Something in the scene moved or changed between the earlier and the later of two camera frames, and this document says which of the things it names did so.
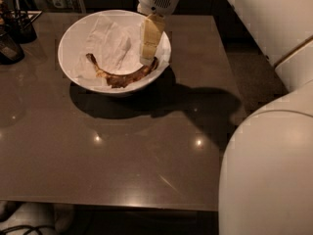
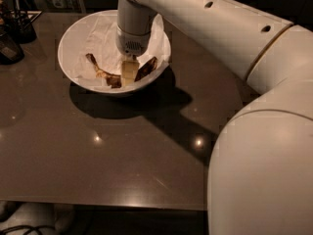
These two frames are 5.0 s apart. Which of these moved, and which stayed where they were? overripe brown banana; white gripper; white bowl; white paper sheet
Moved: white gripper
Stayed: white paper sheet; overripe brown banana; white bowl
